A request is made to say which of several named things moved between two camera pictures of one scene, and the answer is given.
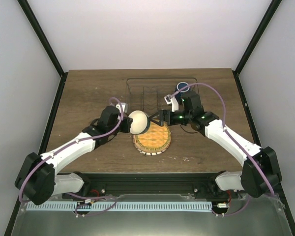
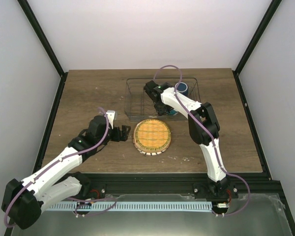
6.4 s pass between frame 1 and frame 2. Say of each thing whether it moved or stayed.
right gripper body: moved
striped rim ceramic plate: stayed
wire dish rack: stayed
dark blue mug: stayed
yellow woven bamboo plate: stayed
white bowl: moved
